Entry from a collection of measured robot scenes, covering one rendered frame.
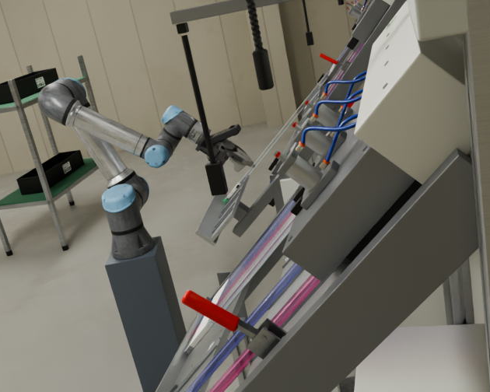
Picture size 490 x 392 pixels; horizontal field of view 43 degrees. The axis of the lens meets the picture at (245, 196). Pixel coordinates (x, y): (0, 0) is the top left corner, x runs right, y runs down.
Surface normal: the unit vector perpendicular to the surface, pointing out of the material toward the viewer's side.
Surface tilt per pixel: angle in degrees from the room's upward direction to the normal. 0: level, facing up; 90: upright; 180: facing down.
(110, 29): 90
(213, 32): 90
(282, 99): 90
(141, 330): 90
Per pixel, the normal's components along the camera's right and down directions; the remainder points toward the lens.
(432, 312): -0.22, 0.36
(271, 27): 0.02, 0.33
